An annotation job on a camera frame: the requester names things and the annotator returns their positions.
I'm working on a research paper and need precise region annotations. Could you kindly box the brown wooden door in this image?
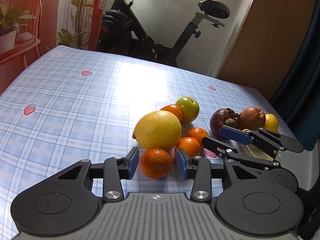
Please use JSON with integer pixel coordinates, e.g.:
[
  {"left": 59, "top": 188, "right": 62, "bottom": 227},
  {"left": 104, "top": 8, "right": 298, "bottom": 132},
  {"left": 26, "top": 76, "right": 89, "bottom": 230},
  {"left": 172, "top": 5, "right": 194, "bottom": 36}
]
[{"left": 217, "top": 0, "right": 316, "bottom": 99}]

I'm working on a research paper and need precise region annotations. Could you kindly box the brown red apple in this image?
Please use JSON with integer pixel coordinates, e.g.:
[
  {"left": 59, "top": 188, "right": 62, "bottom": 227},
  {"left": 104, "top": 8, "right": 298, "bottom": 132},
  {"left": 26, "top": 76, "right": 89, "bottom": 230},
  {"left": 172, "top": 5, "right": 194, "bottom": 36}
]
[{"left": 239, "top": 107, "right": 266, "bottom": 131}]

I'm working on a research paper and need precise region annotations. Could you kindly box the large yellow lemon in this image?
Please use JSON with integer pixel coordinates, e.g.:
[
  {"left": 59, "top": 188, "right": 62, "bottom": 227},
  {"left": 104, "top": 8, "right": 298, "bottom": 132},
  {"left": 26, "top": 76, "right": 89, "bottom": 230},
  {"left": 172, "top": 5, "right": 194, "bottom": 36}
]
[{"left": 132, "top": 110, "right": 182, "bottom": 150}]

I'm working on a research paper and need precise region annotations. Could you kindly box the orange tangerine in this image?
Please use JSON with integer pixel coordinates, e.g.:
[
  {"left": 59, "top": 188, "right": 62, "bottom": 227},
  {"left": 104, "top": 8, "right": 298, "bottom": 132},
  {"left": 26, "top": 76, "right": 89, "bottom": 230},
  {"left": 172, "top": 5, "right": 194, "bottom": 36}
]
[
  {"left": 187, "top": 127, "right": 209, "bottom": 149},
  {"left": 139, "top": 148, "right": 172, "bottom": 179},
  {"left": 174, "top": 137, "right": 201, "bottom": 158},
  {"left": 161, "top": 104, "right": 183, "bottom": 121}
]

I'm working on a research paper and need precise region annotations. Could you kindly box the blue plaid tablecloth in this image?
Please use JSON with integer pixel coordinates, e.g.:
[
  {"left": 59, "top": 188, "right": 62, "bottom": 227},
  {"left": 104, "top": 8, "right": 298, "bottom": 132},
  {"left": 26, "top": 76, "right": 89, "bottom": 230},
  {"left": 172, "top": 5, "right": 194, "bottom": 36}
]
[{"left": 1, "top": 46, "right": 276, "bottom": 239}]

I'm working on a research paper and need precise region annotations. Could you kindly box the green apple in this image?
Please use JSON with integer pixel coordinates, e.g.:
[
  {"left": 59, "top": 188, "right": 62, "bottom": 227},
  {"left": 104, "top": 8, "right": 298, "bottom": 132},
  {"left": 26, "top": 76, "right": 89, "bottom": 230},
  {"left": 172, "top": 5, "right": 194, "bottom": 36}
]
[{"left": 175, "top": 96, "right": 200, "bottom": 122}]

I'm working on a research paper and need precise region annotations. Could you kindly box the cream oval plate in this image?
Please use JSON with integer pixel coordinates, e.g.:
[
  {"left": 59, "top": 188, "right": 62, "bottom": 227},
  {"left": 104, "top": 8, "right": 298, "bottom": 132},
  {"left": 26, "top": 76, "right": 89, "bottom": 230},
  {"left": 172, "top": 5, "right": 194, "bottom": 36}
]
[{"left": 242, "top": 128, "right": 282, "bottom": 160}]

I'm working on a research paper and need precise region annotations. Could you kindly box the dark teal curtain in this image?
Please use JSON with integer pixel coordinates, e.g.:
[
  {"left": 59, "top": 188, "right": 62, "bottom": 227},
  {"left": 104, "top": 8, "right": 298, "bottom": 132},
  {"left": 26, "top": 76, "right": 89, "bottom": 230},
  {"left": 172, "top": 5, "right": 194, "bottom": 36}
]
[{"left": 271, "top": 0, "right": 319, "bottom": 151}]

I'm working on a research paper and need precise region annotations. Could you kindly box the red plant wall poster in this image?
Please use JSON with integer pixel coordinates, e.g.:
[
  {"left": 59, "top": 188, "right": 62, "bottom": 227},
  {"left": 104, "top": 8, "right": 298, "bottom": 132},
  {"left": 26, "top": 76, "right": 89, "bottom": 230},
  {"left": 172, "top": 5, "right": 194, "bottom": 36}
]
[{"left": 1, "top": 0, "right": 106, "bottom": 92}]

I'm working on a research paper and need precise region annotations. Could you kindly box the black exercise bike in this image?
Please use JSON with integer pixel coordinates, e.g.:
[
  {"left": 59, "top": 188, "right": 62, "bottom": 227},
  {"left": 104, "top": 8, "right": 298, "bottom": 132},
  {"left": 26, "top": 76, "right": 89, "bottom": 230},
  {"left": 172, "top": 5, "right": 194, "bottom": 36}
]
[{"left": 95, "top": 0, "right": 231, "bottom": 68}]

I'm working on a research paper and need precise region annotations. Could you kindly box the purple mangosteen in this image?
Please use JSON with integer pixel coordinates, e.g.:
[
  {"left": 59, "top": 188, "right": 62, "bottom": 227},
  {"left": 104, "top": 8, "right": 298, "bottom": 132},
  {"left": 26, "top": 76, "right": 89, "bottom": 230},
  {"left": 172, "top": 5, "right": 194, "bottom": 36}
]
[{"left": 209, "top": 108, "right": 239, "bottom": 138}]

